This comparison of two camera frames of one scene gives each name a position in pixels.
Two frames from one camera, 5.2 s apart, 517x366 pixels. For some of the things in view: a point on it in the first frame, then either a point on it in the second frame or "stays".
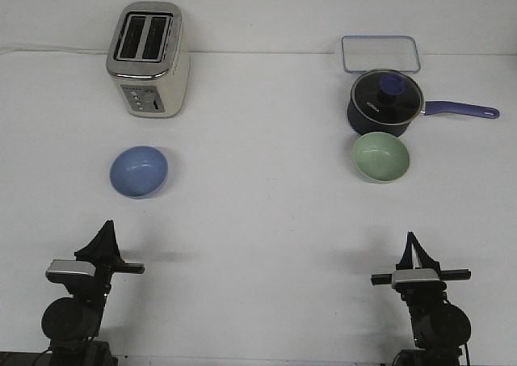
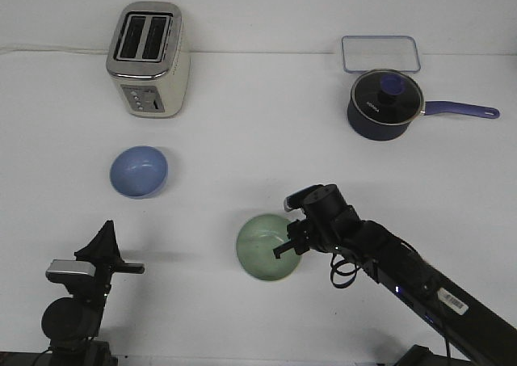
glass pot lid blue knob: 388,96 stays
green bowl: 381,157 → 255,242
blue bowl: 138,172 stays
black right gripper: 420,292 → 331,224
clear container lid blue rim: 364,52 stays
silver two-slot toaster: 146,60 stays
